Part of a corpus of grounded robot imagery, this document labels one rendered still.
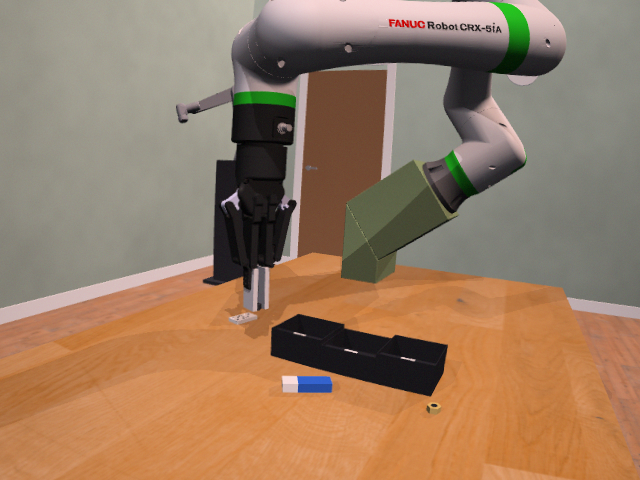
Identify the white domino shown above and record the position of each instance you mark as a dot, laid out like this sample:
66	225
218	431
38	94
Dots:
242	318

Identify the blue and white eraser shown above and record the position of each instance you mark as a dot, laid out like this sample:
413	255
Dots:
306	384

